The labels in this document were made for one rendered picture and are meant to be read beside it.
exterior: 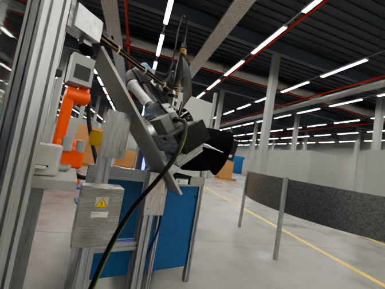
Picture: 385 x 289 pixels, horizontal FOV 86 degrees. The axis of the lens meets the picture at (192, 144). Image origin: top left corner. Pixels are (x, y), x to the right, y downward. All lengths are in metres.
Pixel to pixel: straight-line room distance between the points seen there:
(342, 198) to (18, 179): 2.50
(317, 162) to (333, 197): 8.51
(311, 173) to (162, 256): 9.58
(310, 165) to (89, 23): 10.45
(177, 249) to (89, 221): 1.09
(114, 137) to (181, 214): 1.02
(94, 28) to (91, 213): 0.63
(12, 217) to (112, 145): 0.41
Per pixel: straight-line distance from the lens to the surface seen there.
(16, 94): 0.68
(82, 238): 0.91
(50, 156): 0.86
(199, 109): 3.47
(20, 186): 0.68
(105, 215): 0.89
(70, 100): 5.14
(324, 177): 11.41
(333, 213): 2.60
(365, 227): 2.62
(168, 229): 1.75
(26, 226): 1.03
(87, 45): 0.80
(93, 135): 1.42
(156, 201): 1.02
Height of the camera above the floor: 1.00
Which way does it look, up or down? 4 degrees up
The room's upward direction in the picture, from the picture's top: 10 degrees clockwise
